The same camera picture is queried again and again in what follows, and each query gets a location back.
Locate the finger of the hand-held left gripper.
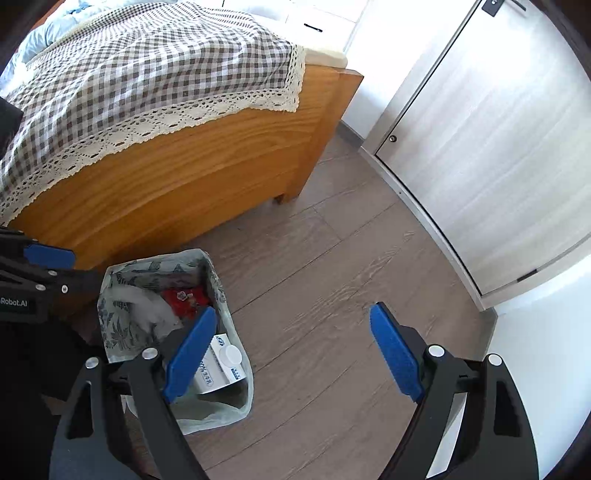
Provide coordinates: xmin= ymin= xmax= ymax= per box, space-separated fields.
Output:
xmin=0 ymin=224 xmax=77 ymax=269
xmin=44 ymin=268 xmax=106 ymax=305

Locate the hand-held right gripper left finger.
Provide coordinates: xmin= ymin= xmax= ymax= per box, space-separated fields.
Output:
xmin=50 ymin=305 xmax=219 ymax=480

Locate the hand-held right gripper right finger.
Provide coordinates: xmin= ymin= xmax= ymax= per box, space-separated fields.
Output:
xmin=369 ymin=302 xmax=539 ymax=480

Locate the white milk carton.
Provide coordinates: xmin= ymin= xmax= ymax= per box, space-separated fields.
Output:
xmin=191 ymin=333 xmax=246 ymax=395

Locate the red snack packet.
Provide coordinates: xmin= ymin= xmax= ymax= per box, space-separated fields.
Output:
xmin=161 ymin=285 xmax=213 ymax=321

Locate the leaf print plastic bag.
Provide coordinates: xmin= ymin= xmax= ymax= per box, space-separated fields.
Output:
xmin=96 ymin=248 xmax=254 ymax=435

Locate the person's dark clothing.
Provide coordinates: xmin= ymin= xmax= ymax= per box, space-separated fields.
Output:
xmin=0 ymin=318 xmax=134 ymax=480

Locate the checked bedspread with lace edge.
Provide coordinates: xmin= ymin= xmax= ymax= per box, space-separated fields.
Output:
xmin=0 ymin=0 xmax=308 ymax=222

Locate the white cupboard with round knobs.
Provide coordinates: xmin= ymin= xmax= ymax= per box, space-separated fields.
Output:
xmin=360 ymin=0 xmax=591 ymax=310

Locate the light blue duvet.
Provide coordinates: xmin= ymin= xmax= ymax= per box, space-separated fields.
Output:
xmin=0 ymin=0 xmax=114 ymax=81

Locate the cream mattress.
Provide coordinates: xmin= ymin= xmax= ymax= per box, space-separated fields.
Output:
xmin=295 ymin=44 xmax=349 ymax=68

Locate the wooden bed frame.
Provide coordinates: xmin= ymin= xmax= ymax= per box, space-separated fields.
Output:
xmin=9 ymin=65 xmax=365 ymax=273

